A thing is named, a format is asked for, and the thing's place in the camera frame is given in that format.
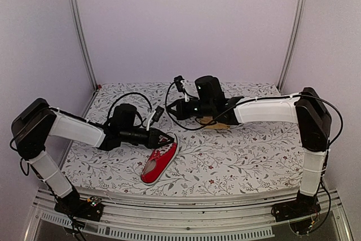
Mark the aluminium front rail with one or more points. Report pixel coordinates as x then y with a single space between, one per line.
231 217

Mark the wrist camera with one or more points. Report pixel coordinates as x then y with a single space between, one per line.
183 87
154 116

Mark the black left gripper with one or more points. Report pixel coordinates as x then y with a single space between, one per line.
153 141

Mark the red canvas sneaker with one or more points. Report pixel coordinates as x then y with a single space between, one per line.
158 162

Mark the aluminium frame post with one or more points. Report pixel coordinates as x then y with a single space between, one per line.
300 5
82 43

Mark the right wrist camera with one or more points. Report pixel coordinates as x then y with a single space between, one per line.
183 87

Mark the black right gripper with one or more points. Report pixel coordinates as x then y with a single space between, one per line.
181 113

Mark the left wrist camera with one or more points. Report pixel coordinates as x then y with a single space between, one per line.
154 116

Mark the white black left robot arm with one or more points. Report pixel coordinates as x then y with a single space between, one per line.
39 121

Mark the left aluminium frame post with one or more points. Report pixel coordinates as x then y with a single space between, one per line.
82 43

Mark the floral patterned table mat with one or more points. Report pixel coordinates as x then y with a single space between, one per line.
250 158

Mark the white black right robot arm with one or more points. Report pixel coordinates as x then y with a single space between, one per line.
304 109

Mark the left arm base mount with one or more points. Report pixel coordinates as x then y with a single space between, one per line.
78 208

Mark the right aluminium frame post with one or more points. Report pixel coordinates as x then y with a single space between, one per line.
300 5

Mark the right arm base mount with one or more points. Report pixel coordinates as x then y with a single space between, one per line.
304 212

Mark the woven bamboo tray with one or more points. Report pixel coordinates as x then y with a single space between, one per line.
209 123

